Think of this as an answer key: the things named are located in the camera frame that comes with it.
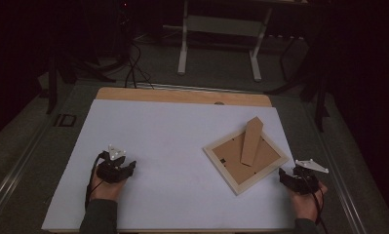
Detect wooden table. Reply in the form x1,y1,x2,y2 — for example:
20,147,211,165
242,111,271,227
41,87,317,234

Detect white table mat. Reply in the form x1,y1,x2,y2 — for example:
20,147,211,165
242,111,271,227
41,98,317,232

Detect white metal desk frame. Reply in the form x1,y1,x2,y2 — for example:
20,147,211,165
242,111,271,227
176,0,274,82

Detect person's left hand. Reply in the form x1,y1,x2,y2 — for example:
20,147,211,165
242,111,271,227
89,169,129,203

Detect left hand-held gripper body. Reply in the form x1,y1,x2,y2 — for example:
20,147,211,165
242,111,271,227
96,144,128,184

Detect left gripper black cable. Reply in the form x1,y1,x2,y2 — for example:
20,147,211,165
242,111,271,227
84,151,108,211

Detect person's right hand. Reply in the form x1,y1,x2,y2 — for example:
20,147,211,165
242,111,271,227
286,180,329,222

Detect wooden picture frame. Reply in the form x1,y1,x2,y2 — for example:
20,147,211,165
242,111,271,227
202,116,291,197

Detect metal floor rail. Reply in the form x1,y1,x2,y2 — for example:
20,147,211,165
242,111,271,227
0,120,55,217
303,103,369,234

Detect black floor bracket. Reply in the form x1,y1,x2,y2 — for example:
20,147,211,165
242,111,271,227
53,113,78,128

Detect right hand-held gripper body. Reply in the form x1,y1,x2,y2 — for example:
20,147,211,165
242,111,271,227
291,158,330,196

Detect black stand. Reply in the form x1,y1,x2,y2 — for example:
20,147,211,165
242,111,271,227
44,48,118,115
263,32,332,133

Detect black floor cables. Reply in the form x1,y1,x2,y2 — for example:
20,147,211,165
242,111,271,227
118,0,156,90

